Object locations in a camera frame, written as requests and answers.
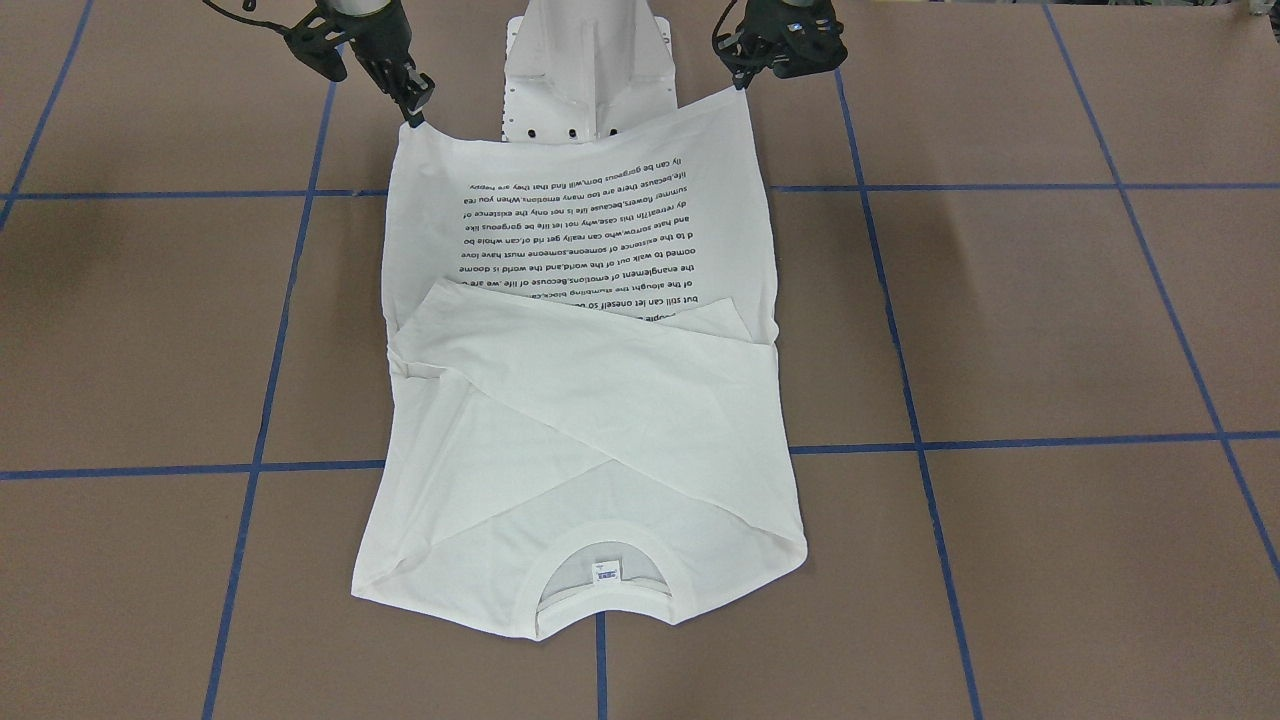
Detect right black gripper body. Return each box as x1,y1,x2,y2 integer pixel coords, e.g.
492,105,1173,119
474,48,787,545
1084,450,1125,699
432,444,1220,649
283,1,416,96

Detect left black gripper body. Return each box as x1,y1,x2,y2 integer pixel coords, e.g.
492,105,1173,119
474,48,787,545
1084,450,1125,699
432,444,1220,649
712,1,849,82

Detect white printed t-shirt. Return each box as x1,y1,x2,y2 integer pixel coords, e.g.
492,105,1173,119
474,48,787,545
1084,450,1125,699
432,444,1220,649
349,88,808,641

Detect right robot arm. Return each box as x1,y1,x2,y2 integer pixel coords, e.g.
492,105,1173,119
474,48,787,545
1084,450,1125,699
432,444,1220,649
283,1,435,128

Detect white camera post with base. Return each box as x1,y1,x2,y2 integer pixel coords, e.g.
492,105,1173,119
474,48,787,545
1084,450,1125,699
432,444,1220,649
500,1,678,145

